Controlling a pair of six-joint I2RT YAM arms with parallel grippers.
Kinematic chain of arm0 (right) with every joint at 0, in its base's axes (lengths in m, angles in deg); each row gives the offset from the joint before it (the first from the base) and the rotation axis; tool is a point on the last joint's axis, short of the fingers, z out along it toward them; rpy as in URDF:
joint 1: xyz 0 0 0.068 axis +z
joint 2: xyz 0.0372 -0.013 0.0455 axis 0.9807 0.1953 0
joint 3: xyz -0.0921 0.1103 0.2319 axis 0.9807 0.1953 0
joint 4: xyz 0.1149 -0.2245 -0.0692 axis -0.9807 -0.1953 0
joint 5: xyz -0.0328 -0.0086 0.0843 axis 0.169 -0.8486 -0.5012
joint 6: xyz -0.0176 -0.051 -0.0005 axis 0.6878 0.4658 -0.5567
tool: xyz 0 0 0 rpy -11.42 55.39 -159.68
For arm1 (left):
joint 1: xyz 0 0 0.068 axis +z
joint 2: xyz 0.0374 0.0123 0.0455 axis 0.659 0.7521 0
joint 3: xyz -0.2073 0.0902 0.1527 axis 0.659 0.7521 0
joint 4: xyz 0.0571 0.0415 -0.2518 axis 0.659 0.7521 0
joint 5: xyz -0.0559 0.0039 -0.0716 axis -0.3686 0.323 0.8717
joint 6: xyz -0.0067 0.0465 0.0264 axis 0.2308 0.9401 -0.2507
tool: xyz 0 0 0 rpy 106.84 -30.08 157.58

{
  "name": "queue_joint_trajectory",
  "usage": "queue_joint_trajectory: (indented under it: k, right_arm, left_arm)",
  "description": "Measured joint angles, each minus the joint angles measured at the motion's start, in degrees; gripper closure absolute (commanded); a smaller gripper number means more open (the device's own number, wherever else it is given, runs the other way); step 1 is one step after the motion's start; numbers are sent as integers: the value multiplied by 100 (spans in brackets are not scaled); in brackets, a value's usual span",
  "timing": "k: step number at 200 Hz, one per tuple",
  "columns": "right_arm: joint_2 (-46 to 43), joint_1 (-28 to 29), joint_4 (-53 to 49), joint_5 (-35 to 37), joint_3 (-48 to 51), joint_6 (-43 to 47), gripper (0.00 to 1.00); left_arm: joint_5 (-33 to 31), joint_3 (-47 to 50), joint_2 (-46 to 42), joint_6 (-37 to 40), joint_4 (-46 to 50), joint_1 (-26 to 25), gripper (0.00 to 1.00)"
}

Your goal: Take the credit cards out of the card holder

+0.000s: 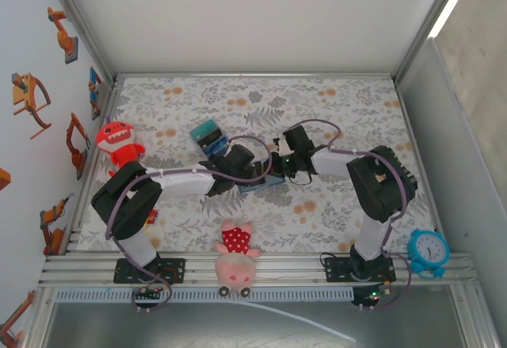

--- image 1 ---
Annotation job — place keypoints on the teal credit card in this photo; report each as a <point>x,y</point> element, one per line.
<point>203,129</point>

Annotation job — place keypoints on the dark VIP credit card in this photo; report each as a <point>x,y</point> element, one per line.
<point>212,138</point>

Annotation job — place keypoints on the blue card holder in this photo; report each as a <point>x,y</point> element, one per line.
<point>275,180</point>

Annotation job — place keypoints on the aluminium frame post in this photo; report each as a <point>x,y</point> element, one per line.
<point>432,19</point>
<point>79,19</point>

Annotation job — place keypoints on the pink pig plush toy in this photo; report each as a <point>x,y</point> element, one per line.
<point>235,268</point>

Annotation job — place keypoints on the blue alarm clock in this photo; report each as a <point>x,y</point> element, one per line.
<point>429,249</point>

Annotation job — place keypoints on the aluminium side rail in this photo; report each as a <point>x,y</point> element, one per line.
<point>111,98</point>

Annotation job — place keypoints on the blue box with black insert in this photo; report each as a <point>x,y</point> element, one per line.
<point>194,138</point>

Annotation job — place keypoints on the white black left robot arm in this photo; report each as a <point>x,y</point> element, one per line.
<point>182,183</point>

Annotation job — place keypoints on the orange block wall sticker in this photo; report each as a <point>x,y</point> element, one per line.
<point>4,177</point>

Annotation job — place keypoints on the thin white plastic strip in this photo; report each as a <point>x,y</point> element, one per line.
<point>350,338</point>

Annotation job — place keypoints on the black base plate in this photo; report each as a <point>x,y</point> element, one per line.
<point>334,268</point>
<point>176,268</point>

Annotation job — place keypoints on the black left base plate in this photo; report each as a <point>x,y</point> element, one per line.
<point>176,268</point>

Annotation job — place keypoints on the orange gripper wall sticker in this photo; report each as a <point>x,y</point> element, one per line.
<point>21,96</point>

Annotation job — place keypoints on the floral table mat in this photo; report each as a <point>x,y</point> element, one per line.
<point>237,94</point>

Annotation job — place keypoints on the red yellow toy car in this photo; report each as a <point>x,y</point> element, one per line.
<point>152,216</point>

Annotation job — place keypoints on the blue logo credit card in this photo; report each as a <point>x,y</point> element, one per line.
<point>216,149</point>

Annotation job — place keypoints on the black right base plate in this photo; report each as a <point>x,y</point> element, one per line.
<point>334,268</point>

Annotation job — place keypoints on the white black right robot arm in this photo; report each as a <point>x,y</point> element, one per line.
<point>332,161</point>

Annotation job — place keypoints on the red shark plush toy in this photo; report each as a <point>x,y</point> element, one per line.
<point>117,142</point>

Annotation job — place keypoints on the aluminium front rail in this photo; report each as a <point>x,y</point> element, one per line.
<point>293,268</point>

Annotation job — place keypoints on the blue orange wall sticker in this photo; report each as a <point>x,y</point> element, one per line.
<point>94,86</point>

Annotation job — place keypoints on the aluminium back rail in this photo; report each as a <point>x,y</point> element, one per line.
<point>253,75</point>

